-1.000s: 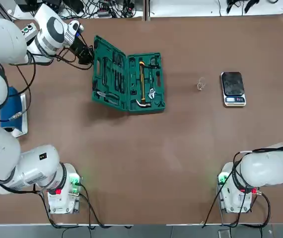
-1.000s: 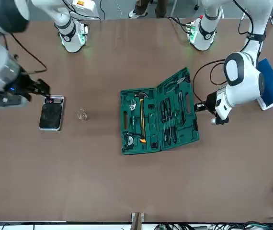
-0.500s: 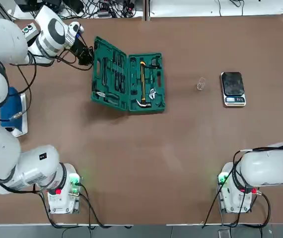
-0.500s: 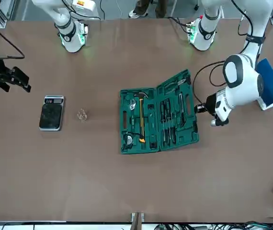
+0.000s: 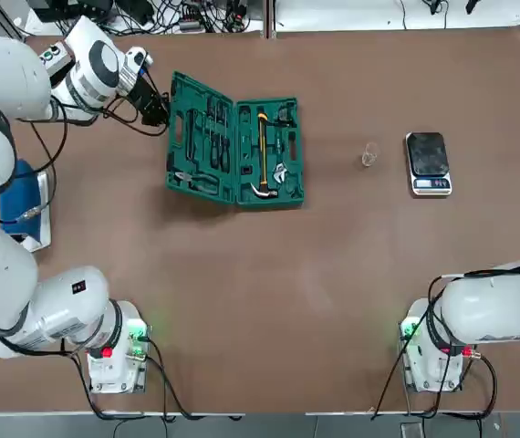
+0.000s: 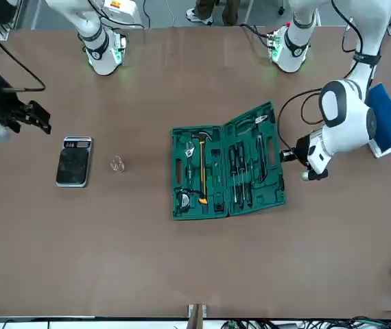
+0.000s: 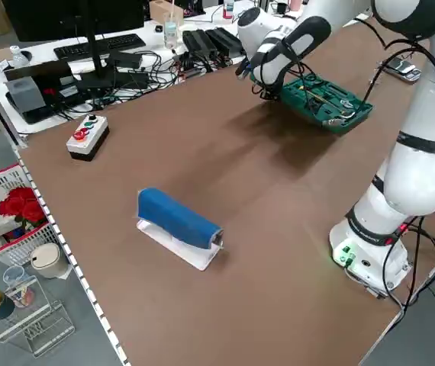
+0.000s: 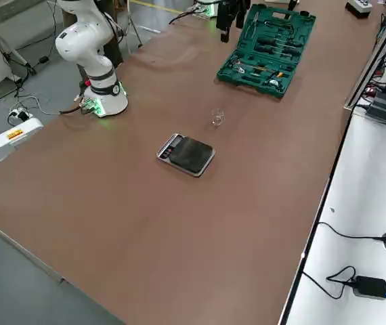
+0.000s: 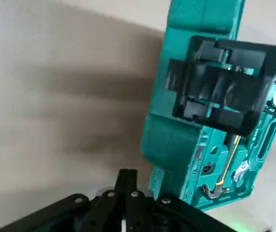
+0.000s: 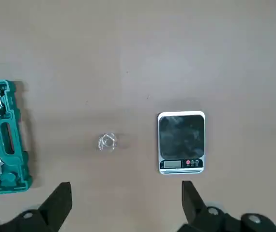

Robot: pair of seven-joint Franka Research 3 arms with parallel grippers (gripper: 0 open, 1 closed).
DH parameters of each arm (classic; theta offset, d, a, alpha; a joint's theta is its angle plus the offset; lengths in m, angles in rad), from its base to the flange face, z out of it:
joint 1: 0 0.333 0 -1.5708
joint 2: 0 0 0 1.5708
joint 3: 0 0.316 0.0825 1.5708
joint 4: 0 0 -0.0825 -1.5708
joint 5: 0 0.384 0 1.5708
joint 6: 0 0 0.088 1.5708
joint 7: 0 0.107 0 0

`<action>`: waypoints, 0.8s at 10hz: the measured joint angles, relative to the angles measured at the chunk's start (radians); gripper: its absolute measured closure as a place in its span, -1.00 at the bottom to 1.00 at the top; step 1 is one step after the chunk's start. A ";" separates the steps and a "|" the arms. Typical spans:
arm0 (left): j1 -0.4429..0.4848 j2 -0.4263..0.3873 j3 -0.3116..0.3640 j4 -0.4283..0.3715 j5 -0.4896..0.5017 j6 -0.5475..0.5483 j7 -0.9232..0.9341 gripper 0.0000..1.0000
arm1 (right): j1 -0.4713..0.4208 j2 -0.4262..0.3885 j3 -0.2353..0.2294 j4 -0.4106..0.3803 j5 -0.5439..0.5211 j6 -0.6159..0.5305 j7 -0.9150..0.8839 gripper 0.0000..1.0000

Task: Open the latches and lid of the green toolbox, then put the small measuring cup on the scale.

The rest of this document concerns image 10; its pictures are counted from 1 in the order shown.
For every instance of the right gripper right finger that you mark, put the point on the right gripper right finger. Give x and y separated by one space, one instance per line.
201 217

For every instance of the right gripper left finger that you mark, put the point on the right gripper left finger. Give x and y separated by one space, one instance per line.
43 215

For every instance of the green plastic toolbox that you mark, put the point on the green plastic toolbox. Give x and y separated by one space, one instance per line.
19 145

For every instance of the small clear measuring cup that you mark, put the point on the small clear measuring cup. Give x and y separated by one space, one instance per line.
107 142

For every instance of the digital kitchen scale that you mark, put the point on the digital kitchen scale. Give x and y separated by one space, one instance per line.
181 135

